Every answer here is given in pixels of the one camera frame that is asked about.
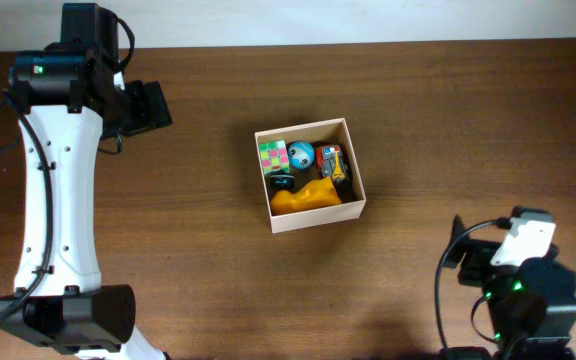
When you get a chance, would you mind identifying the orange toy animal figure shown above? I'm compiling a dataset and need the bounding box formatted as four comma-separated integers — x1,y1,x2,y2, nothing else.
270,178,342,215

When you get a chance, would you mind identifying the black round fan wheel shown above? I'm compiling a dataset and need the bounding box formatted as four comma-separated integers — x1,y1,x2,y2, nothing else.
269,174,295,190

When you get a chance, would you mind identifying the red grey toy truck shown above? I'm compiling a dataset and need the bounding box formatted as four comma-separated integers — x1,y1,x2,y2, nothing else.
315,144,350,185

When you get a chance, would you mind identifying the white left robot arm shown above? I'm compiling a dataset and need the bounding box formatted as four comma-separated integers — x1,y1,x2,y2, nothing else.
0,3,172,359

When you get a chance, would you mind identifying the pink cardboard box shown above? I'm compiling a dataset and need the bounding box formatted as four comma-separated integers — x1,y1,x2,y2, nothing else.
254,118,366,233

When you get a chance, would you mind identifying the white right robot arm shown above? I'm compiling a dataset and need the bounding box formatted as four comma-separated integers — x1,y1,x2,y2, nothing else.
434,206,576,359

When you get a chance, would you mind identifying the multicoloured puzzle cube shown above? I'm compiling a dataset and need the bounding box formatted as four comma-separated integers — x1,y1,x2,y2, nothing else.
258,140,290,176

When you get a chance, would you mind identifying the blue toy ball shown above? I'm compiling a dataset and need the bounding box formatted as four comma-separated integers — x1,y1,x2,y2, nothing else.
288,141,315,170

